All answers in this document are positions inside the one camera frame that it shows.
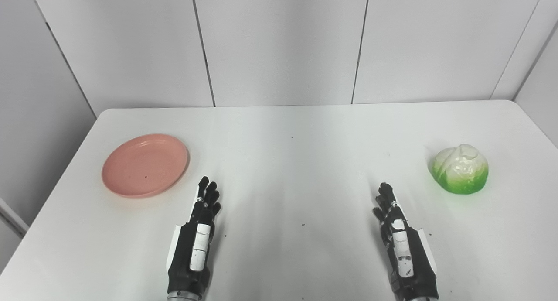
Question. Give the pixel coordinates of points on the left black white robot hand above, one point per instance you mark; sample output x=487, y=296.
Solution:
x=187, y=253

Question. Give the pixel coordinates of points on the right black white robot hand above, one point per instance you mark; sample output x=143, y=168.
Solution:
x=414, y=257

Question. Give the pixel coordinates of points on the white door frame post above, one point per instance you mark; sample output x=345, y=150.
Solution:
x=11, y=216

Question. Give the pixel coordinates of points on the pink round plate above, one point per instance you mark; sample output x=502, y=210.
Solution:
x=146, y=165

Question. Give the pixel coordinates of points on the green white toy cabbage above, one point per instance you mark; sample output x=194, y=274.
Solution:
x=460, y=170

